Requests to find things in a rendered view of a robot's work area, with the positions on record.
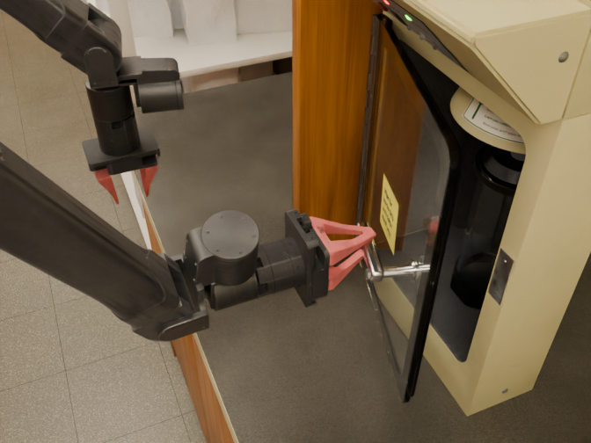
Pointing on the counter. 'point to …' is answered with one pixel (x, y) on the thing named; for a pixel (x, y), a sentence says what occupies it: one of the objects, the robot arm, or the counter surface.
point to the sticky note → (389, 214)
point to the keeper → (500, 276)
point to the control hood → (514, 47)
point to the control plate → (419, 29)
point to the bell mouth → (485, 123)
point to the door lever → (375, 272)
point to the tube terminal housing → (525, 243)
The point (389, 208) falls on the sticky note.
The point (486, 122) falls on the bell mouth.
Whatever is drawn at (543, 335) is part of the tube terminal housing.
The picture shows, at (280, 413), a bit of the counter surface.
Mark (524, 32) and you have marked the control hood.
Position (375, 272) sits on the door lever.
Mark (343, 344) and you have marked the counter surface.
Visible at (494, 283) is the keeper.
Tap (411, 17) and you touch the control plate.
